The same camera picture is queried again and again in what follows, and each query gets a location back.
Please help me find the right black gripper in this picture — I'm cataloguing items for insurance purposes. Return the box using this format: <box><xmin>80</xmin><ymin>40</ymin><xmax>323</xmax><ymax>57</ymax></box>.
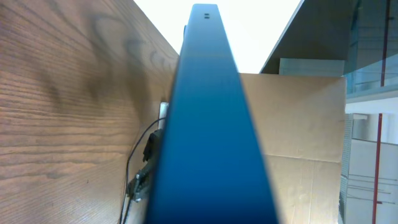
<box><xmin>126</xmin><ymin>129</ymin><xmax>163</xmax><ymax>202</ymax></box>

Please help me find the black USB charging cable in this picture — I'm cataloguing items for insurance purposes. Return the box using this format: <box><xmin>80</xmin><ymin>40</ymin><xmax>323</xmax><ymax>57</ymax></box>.
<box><xmin>119</xmin><ymin>116</ymin><xmax>167</xmax><ymax>224</ymax></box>

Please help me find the blue Galaxy smartphone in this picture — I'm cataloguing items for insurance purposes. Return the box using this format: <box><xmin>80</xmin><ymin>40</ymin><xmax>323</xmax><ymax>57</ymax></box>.
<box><xmin>144</xmin><ymin>4</ymin><xmax>278</xmax><ymax>223</ymax></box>

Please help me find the white power strip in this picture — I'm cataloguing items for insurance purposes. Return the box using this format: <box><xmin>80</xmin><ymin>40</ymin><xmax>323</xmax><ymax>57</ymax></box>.
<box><xmin>158</xmin><ymin>102</ymin><xmax>169</xmax><ymax>129</ymax></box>

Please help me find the cardboard box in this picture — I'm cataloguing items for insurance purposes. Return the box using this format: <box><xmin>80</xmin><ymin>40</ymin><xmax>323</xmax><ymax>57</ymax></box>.
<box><xmin>241</xmin><ymin>74</ymin><xmax>346</xmax><ymax>223</ymax></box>

